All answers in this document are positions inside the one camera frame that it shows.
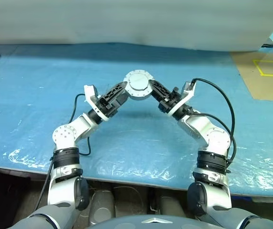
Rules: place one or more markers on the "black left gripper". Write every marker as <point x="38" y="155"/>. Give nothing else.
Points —
<point x="105" y="106"/>

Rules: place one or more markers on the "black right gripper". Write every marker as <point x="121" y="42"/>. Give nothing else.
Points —
<point x="168" y="103"/>

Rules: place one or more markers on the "round silver metal disc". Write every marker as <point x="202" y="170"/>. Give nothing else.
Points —
<point x="138" y="81"/>

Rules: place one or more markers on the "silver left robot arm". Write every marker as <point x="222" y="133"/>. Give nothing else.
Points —
<point x="64" y="136"/>

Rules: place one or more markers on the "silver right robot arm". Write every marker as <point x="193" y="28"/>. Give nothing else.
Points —
<point x="198" y="124"/>

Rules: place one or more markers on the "white foam backdrop sheet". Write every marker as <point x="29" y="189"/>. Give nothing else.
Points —
<point x="126" y="21"/>

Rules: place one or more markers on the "grey rounded shape under table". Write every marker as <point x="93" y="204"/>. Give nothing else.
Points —
<point x="174" y="206"/>
<point x="101" y="205"/>

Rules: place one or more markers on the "grey robot torso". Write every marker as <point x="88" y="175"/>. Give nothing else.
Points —
<point x="126" y="224"/>

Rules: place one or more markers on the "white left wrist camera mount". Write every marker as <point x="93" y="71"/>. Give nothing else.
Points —
<point x="89" y="91"/>

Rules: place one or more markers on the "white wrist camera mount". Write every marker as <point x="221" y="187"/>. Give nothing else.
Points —
<point x="89" y="91"/>
<point x="188" y="95"/>

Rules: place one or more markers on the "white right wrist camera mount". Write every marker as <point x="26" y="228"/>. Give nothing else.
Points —
<point x="188" y="95"/>

